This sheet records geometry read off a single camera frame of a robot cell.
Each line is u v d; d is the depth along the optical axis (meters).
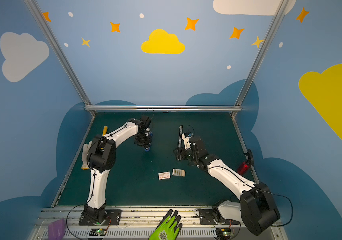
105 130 1.08
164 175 0.88
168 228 0.71
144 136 0.87
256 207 0.41
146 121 0.86
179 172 0.90
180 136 1.07
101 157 0.57
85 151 0.99
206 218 0.75
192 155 0.72
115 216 0.75
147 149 1.01
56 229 0.70
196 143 0.64
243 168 0.84
